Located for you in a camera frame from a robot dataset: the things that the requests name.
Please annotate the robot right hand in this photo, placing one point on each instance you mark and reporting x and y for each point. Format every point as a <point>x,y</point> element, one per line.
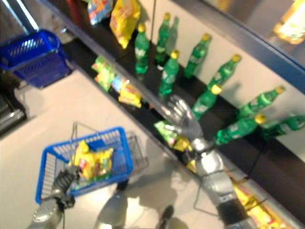
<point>188,124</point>

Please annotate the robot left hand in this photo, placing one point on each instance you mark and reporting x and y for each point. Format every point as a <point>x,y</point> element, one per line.
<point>65,179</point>

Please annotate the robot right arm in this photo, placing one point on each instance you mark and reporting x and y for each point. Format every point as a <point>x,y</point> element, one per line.
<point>216,176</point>

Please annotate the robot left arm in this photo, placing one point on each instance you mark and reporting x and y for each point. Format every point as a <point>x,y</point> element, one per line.
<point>46,213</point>

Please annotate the blue plastic shopping basket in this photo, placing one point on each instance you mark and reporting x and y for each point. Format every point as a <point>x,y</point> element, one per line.
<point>35,59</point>

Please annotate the small yellow snack bag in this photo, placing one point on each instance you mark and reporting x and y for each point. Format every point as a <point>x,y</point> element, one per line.
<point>183,144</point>
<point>191,166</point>

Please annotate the green snack bag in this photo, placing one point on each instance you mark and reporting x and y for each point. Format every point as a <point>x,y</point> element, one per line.
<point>103,74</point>
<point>166,132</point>
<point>95,179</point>

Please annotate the green soda bottle yellow cap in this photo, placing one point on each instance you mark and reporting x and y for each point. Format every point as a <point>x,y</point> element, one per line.
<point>222,72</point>
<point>257,103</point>
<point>169,74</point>
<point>195,58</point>
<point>162,40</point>
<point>205,102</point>
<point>236,130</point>
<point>141,51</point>

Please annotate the robot silver leg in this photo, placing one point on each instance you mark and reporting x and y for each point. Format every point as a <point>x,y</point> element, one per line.
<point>112,212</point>

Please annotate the shop shelf unit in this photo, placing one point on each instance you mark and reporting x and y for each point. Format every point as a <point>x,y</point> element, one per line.
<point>238,152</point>

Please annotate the yellow red snack bag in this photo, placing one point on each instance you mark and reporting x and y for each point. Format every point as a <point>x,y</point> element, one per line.
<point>129,95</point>
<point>255,210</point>

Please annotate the small blue white snack bag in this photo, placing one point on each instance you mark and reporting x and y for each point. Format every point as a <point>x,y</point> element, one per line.
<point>116,83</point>

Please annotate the black counter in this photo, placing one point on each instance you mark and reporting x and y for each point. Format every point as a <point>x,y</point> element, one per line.
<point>9,107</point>

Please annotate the robot dark foot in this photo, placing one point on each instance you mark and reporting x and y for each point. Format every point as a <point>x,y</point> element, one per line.
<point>166,214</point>

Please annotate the large yellow chips bag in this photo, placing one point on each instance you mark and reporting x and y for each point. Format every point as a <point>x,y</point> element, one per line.
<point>124,21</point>

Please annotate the yellow product package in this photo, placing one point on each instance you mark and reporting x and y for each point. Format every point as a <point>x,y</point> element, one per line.
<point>291,23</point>

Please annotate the red package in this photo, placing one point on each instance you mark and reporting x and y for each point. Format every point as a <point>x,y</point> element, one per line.
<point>74,8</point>

